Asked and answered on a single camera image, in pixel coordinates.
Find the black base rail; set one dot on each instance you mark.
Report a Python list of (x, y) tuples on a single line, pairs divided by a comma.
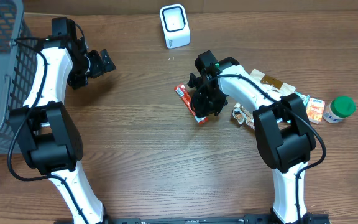
[(247, 219)]

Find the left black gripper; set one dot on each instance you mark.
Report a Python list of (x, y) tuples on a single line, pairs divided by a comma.
[(103, 63)]

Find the teal orange tissue pack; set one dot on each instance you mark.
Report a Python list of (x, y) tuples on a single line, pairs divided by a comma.
[(305, 98)]

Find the white barcode scanner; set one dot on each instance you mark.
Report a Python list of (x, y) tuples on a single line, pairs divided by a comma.
[(175, 26)]

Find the grey plastic mesh basket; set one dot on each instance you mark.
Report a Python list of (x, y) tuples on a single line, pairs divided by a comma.
[(18, 65)]

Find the red snack stick packet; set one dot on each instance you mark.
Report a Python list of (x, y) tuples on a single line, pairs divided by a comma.
[(186, 98)]

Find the beige dog bone treat bag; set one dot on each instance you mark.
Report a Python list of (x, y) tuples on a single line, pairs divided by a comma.
[(243, 116)]

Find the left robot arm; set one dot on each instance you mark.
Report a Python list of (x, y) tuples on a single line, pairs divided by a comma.
[(44, 131)]

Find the small green lidded jar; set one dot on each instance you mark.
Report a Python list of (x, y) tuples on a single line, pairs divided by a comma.
[(339, 109)]

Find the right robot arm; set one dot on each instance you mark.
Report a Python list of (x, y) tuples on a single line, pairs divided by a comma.
[(282, 129)]

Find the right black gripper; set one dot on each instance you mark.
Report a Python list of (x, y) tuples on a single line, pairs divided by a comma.
[(196, 81)]

